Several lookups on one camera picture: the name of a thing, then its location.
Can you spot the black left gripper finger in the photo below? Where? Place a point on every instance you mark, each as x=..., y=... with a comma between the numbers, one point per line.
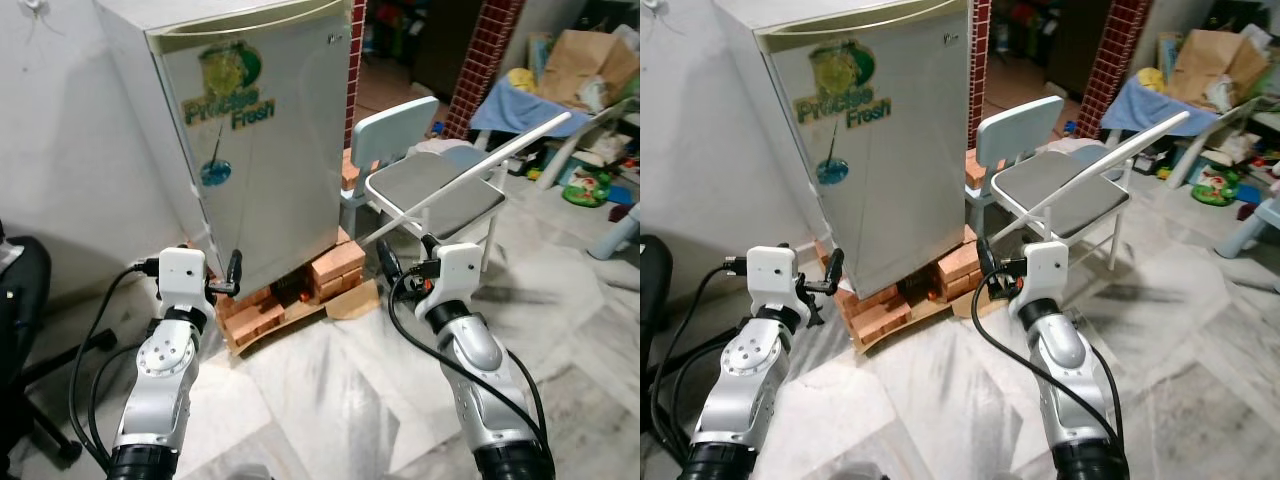
x=235, y=268
x=835, y=268

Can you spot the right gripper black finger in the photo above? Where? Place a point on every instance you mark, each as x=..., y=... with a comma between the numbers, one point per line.
x=1017, y=250
x=389, y=262
x=431, y=248
x=986, y=260

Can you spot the silver fridge door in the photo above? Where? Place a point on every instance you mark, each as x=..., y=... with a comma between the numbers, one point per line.
x=290, y=180
x=910, y=190

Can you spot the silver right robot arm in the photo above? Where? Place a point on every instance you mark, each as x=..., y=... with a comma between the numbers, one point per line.
x=480, y=360
x=1065, y=360

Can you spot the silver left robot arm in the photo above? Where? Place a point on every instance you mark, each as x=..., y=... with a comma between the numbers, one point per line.
x=745, y=370
x=165, y=360

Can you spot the silver mini fridge cabinet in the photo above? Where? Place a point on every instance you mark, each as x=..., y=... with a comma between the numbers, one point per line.
x=130, y=120
x=760, y=130

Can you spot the red brick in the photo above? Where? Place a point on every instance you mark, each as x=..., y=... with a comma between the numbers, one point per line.
x=875, y=315
x=338, y=262
x=960, y=265
x=255, y=320

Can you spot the blue cloth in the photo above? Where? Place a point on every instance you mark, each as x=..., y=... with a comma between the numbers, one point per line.
x=505, y=110
x=1135, y=110

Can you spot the green toy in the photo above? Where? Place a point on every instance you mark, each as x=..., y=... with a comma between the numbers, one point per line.
x=588, y=188
x=1218, y=188

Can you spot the green Prince Fresh sticker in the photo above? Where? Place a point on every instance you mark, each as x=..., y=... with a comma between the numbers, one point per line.
x=842, y=100
x=228, y=100

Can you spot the light blue plastic stool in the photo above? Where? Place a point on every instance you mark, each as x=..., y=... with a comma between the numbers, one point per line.
x=620, y=235
x=1255, y=228

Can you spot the red tiled pillar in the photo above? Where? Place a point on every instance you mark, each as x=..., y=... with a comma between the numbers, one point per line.
x=1110, y=60
x=480, y=60

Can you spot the black office chair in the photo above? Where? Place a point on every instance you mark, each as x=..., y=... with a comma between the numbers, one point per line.
x=25, y=290

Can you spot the brown cardboard box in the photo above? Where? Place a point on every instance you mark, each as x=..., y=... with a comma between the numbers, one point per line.
x=580, y=65
x=1210, y=65

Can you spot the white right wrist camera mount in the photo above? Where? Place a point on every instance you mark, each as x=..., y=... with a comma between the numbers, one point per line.
x=1045, y=272
x=458, y=272

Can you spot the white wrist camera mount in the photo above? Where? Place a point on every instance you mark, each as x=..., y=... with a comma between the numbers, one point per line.
x=182, y=275
x=772, y=275
x=1045, y=272
x=458, y=272

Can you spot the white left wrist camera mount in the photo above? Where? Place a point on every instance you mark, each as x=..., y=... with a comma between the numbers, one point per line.
x=772, y=275
x=182, y=275

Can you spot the white wall hook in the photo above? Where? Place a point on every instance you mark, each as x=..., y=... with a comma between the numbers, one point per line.
x=36, y=5
x=656, y=4

